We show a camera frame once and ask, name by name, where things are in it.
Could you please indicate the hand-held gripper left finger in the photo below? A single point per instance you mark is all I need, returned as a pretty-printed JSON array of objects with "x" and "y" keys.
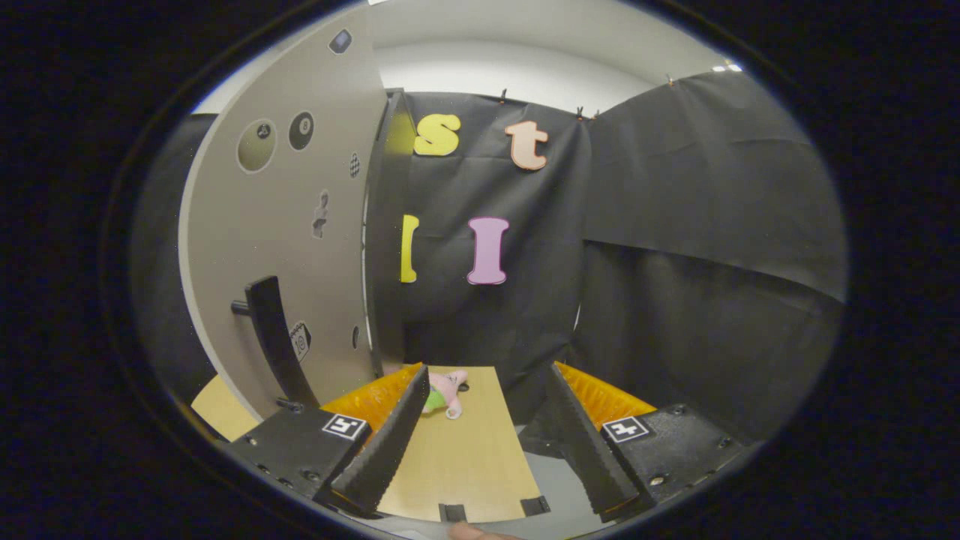
[{"x": 382, "y": 457}]

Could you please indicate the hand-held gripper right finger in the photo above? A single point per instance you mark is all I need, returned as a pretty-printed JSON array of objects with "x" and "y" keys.
[{"x": 589, "y": 450}]

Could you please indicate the grey shoe cabinet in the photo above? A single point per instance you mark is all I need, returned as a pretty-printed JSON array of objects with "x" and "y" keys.
[{"x": 382, "y": 262}]

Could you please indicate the light grey shoe cabinet door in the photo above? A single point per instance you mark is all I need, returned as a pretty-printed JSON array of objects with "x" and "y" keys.
[{"x": 255, "y": 225}]

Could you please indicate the black table clamp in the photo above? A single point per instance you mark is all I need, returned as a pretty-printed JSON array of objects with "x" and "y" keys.
[
  {"x": 535, "y": 506},
  {"x": 453, "y": 514}
]

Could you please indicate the pink and green plush toy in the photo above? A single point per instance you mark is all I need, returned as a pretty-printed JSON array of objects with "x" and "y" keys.
[{"x": 448, "y": 386}]

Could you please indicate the black backdrop cloth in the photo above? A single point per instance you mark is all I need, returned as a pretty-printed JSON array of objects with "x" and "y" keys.
[{"x": 675, "y": 300}]

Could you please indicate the small ceiling light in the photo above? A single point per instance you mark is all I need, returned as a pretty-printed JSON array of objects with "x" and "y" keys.
[{"x": 727, "y": 68}]

